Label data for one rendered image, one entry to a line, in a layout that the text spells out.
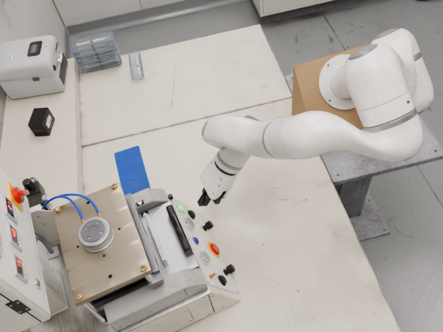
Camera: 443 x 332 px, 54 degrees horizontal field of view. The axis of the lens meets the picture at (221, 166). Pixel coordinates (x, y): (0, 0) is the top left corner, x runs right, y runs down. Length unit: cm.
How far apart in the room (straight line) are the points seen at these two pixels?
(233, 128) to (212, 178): 24
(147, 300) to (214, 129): 45
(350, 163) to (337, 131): 77
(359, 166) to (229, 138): 65
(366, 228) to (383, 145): 148
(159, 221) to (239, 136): 35
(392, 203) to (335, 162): 89
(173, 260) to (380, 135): 62
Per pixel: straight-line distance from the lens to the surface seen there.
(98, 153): 174
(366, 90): 85
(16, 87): 199
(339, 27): 338
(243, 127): 106
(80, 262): 109
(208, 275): 122
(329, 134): 83
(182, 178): 157
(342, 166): 158
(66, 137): 179
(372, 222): 234
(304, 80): 156
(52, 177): 169
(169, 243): 120
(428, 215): 244
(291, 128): 85
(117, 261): 106
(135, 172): 163
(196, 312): 127
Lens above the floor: 202
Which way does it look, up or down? 54 degrees down
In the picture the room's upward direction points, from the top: 10 degrees counter-clockwise
